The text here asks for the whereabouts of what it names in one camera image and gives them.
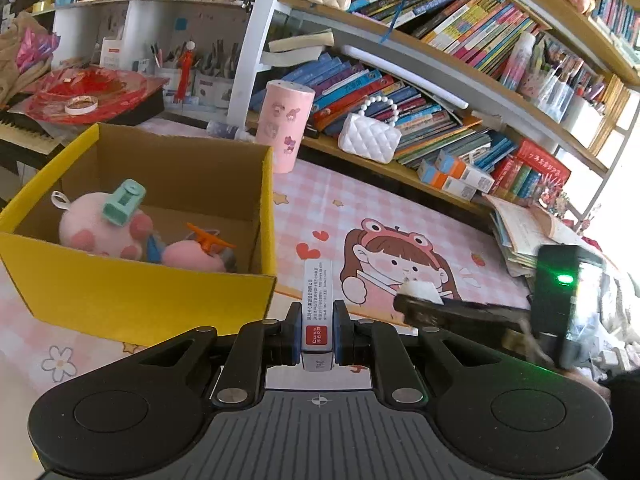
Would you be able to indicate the beige cloth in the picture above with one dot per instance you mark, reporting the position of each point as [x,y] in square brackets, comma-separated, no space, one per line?
[10,60]

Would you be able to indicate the small white object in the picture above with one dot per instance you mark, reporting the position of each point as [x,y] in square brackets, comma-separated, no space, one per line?
[420,291]

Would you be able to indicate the bookshelf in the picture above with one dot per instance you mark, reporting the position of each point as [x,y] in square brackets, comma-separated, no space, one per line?
[250,60]

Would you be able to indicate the small blue toy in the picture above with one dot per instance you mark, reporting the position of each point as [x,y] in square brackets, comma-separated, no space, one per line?
[154,250]

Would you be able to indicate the red figure pen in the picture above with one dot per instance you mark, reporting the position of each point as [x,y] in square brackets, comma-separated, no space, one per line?
[185,70]

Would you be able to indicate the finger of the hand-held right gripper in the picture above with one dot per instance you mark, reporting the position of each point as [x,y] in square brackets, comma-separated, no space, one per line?
[465,317]

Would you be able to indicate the row of slanted books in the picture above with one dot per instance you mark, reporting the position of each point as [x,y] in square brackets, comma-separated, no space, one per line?
[465,15]

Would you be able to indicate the magenta wrapper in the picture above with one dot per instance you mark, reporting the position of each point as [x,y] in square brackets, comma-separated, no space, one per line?
[32,50]

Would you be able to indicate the pink printed tablecloth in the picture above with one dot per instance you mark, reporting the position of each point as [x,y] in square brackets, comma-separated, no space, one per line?
[310,210]

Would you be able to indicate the clear plastic bottle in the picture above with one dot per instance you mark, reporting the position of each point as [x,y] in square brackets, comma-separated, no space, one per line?
[227,131]

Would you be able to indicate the white quilted handbag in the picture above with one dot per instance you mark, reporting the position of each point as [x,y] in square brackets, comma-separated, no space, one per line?
[367,137]

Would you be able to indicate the red boxed book set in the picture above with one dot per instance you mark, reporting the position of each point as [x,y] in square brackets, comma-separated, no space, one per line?
[530,175]

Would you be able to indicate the white box with red panel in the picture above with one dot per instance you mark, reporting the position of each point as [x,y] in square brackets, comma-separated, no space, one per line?
[317,300]

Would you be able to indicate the pen holders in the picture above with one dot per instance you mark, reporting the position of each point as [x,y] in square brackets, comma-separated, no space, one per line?
[210,80]

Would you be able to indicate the yellow cardboard box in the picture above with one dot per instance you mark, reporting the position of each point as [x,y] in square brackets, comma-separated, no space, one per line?
[125,300]

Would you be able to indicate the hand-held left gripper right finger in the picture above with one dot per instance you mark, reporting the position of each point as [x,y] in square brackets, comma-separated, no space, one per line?
[341,332]

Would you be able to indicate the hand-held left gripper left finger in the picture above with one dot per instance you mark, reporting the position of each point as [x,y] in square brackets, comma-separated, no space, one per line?
[292,332]

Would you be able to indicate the flat lying books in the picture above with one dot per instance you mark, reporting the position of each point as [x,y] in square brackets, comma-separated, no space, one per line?
[295,47]

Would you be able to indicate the white stationery containers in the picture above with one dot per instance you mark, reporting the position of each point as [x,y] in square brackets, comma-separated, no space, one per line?
[580,115]

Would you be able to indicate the white box with red label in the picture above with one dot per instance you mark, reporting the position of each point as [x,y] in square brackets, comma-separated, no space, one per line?
[111,52]

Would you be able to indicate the teal plastic toy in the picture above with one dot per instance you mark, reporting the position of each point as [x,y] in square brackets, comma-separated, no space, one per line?
[122,202]

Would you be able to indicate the black piano keyboard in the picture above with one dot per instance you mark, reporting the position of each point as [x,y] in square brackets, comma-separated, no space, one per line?
[25,132]

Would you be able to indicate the pink cup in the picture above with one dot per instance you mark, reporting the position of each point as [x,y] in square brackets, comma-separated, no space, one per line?
[282,130]

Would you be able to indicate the stack of papers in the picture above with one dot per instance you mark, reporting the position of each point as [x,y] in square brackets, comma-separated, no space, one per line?
[520,230]

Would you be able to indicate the tape roll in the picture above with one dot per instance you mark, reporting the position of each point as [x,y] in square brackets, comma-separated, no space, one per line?
[81,105]

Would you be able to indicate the orange and white box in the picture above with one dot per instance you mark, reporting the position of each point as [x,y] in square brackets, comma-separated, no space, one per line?
[465,170]
[445,182]

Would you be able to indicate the row of colourful books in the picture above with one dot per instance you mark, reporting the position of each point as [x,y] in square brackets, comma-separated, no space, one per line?
[425,115]

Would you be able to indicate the pink plush toy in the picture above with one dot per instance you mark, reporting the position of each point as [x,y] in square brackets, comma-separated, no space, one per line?
[80,220]

